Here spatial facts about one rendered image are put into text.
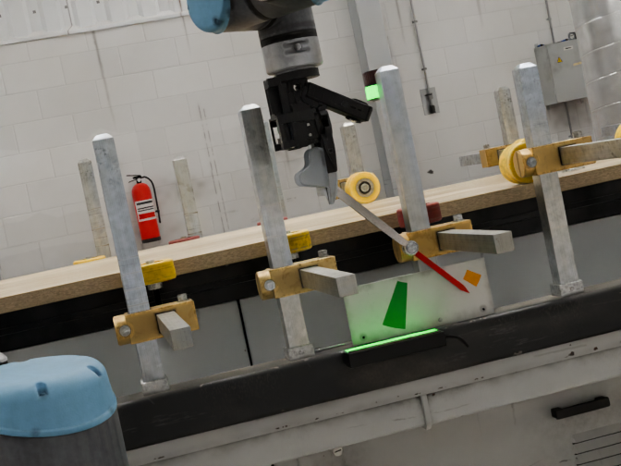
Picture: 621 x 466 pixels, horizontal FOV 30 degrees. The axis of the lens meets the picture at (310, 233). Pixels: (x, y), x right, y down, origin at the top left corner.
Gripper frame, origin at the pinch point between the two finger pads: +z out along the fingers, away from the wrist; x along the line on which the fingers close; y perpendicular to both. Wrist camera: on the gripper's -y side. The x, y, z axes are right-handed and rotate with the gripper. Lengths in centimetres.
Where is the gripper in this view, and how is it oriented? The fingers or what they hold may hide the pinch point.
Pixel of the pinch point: (334, 195)
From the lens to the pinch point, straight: 182.1
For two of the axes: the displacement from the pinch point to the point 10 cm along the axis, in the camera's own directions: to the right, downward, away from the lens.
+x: 2.2, 0.1, -9.8
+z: 2.0, 9.8, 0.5
